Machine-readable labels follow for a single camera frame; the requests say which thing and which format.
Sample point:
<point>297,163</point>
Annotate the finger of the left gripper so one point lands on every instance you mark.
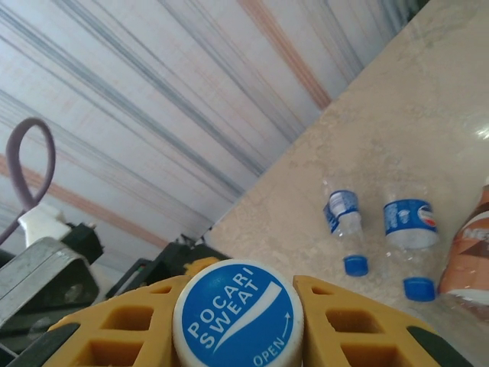
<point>204,264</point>

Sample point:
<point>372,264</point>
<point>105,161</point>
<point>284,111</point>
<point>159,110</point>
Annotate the clear bottle blue label cap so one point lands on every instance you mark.
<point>409,221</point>
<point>344,202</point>

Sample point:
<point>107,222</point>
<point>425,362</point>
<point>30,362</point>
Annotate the clear bottle Pocari Sweat cap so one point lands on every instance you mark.
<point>237,313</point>

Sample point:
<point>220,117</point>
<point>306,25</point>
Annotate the brown label coffee bottle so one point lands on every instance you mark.
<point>470,260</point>

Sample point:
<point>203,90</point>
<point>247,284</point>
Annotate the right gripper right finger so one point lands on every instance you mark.
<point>355,329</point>

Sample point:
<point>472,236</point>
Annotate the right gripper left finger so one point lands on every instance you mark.
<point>122,329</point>

